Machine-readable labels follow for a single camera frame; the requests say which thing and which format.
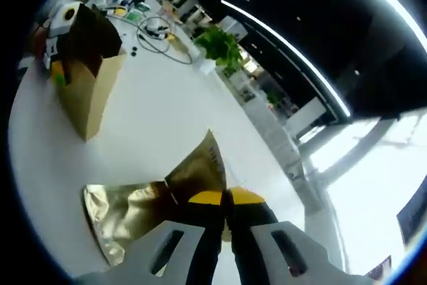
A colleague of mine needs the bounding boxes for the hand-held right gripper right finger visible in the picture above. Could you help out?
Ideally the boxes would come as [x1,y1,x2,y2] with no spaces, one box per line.
[228,187,378,285]

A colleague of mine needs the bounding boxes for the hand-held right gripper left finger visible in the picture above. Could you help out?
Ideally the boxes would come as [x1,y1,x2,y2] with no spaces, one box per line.
[75,190,225,285]

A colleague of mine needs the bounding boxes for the gold paper bag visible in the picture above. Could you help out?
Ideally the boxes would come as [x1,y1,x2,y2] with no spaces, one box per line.
[54,3,128,143]

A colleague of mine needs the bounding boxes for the gold foil mask packet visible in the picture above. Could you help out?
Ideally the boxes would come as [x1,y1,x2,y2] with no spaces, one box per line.
[164,127,228,206]

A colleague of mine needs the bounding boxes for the spare gripper with yellow tip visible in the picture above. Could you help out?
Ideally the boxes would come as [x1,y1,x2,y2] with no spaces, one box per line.
[145,19,175,41]
[108,5,128,18]

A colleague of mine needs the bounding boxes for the white table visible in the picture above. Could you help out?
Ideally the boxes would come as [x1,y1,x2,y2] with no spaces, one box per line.
[8,0,336,281]

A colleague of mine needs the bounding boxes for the tan wooden piece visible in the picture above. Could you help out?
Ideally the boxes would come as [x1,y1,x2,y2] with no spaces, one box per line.
[171,35,191,56]

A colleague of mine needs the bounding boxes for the white cabinet counter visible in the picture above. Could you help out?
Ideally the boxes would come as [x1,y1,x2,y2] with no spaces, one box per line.
[286,96,327,139]

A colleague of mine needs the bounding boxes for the white plant pot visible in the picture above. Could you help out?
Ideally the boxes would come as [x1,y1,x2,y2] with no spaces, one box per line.
[197,57,218,76]

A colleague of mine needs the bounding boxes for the long ceiling light strip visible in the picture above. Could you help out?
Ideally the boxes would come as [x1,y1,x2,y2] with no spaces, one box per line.
[345,0,427,54]
[220,0,352,118]

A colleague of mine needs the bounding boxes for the green potted plant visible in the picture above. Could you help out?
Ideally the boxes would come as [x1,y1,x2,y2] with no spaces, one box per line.
[193,25,244,69]

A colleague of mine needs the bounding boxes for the tangled grey cables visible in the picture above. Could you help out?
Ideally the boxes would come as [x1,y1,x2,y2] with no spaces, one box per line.
[135,16,194,65]

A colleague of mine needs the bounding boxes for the black wall monitor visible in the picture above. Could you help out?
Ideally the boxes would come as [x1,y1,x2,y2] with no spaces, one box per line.
[396,184,427,246]

